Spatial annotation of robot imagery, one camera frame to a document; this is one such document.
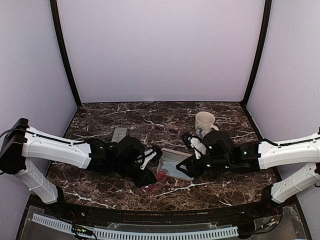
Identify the pink glasses case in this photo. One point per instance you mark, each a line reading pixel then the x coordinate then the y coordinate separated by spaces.
pixel 174 156

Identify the grey glasses case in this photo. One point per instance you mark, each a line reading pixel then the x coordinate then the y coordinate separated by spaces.
pixel 119 133

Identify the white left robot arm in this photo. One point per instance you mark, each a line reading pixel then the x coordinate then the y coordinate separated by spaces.
pixel 22 143

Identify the black front rail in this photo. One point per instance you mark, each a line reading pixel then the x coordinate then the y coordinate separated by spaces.
pixel 225 215

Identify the black corner post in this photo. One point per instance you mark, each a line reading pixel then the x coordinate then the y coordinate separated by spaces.
pixel 258 52
pixel 63 52

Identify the white slotted cable duct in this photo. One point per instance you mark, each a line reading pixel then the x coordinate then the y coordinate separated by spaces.
pixel 135 232

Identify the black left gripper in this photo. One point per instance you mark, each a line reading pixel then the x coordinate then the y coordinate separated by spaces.
pixel 141 181

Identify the clear frame dark-lens sunglasses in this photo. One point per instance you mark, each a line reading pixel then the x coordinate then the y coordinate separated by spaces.
pixel 161 133

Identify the black left corner post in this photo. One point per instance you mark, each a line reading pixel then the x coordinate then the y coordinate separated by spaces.
pixel 63 52

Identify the black right corner post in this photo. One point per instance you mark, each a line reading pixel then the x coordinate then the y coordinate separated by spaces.
pixel 258 52

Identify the light blue cleaning cloth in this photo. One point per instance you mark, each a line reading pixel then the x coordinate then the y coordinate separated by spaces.
pixel 171 169

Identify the pink frame sunglasses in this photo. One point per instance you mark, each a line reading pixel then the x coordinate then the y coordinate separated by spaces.
pixel 160 177

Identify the cream ceramic mug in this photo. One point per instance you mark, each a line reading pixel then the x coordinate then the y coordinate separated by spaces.
pixel 204 123

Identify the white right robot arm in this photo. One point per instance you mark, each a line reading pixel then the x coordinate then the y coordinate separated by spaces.
pixel 300 150

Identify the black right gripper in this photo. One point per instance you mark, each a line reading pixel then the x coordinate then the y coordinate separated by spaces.
pixel 193 169

